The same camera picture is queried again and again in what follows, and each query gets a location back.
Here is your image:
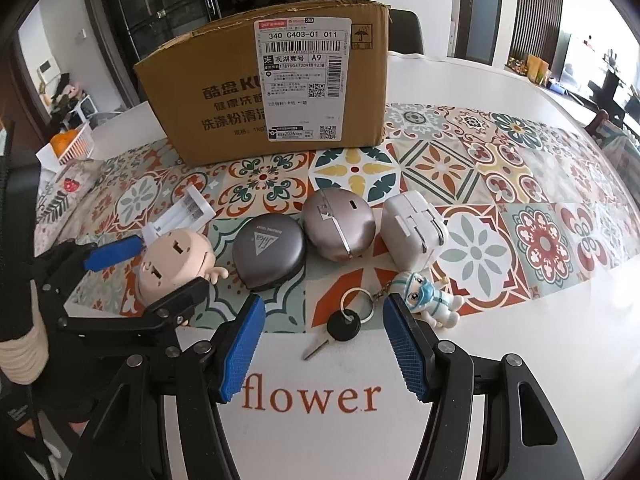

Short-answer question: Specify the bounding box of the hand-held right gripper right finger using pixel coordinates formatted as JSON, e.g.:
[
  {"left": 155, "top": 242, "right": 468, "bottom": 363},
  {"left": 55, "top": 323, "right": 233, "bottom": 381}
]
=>
[{"left": 382, "top": 292, "right": 586, "bottom": 480}]

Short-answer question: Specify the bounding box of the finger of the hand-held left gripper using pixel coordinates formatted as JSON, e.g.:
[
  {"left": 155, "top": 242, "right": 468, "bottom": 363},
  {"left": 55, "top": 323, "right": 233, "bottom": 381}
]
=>
[
  {"left": 32, "top": 237, "right": 146, "bottom": 306},
  {"left": 50, "top": 276, "right": 213, "bottom": 361}
]

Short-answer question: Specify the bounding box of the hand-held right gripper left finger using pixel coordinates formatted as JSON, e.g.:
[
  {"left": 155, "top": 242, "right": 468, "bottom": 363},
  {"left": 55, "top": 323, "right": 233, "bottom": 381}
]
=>
[{"left": 75, "top": 294, "right": 267, "bottom": 480}]

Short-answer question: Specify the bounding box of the beige cartoon head figurine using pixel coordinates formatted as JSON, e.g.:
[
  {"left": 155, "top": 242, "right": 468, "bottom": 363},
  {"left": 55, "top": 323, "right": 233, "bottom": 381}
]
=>
[{"left": 137, "top": 227, "right": 228, "bottom": 328}]

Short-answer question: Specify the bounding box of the masked doll keychain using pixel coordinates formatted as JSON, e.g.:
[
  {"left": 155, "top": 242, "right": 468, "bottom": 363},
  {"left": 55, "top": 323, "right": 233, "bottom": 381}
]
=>
[{"left": 340, "top": 269, "right": 465, "bottom": 331}]

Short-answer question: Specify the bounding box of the key with black head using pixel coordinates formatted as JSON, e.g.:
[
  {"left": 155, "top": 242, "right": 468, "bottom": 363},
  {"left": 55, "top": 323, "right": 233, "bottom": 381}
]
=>
[{"left": 301, "top": 308, "right": 362, "bottom": 361}]

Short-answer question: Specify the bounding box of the white battery charger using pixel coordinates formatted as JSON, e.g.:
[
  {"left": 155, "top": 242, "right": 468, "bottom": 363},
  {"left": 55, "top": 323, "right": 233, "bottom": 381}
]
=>
[{"left": 141, "top": 185, "right": 216, "bottom": 246}]

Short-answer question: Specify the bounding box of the grey teardrop case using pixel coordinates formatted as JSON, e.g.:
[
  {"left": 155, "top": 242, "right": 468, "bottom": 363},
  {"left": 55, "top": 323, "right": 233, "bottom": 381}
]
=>
[{"left": 231, "top": 216, "right": 308, "bottom": 292}]

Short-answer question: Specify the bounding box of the white power adapter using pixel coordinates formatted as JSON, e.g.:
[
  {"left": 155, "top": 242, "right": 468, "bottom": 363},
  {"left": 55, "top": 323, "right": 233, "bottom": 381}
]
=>
[{"left": 381, "top": 190, "right": 449, "bottom": 269}]

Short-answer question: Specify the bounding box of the silver round case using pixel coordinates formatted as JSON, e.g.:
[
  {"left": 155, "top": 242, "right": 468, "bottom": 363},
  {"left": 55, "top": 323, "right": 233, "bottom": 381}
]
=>
[{"left": 302, "top": 189, "right": 376, "bottom": 263}]

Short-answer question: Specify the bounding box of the brown cardboard box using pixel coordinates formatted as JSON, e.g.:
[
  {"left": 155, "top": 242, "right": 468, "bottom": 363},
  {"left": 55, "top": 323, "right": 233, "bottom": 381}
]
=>
[{"left": 132, "top": 0, "right": 392, "bottom": 167}]

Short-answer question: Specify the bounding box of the floral printed cloth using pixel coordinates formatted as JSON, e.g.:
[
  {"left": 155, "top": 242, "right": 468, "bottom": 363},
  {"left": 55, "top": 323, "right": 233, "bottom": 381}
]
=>
[{"left": 35, "top": 160, "right": 103, "bottom": 233}]

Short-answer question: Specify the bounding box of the pile of oranges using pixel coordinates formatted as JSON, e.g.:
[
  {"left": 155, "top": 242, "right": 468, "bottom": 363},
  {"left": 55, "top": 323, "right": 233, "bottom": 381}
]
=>
[{"left": 51, "top": 130, "right": 81, "bottom": 156}]

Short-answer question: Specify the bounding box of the white slatted fruit basket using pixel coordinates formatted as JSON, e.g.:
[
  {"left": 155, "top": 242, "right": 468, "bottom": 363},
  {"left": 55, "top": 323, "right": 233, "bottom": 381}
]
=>
[{"left": 50, "top": 120, "right": 96, "bottom": 166}]

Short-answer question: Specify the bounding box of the patterned tile tablecloth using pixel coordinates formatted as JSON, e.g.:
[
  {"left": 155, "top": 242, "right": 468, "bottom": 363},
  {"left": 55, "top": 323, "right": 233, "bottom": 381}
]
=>
[{"left": 30, "top": 52, "right": 640, "bottom": 480}]

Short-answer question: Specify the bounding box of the black glass cabinet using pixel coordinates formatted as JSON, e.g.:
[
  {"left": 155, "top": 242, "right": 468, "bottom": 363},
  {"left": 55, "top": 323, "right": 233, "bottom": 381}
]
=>
[{"left": 80, "top": 0, "right": 346, "bottom": 111}]

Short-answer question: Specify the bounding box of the white tv console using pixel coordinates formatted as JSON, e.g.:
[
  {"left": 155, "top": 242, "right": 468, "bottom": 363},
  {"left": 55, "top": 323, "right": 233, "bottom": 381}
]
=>
[{"left": 505, "top": 57, "right": 601, "bottom": 111}]

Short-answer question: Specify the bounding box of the yellow paper bag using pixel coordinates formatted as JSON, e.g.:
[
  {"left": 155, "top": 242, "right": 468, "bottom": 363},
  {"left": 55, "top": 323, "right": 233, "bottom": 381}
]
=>
[{"left": 525, "top": 55, "right": 551, "bottom": 83}]

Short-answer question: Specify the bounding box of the dark grey dining chair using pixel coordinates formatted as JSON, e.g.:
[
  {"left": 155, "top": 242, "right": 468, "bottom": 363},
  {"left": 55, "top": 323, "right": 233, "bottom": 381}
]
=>
[{"left": 389, "top": 9, "right": 426, "bottom": 56}]

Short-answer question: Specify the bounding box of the grey door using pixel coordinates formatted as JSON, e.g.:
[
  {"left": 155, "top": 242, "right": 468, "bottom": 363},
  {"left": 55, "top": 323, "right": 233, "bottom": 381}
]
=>
[{"left": 467, "top": 0, "right": 506, "bottom": 58}]

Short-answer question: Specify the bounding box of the dark slatted wall panel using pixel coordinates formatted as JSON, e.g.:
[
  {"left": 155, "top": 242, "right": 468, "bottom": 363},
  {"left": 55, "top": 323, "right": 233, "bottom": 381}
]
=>
[{"left": 510, "top": 0, "right": 568, "bottom": 78}]

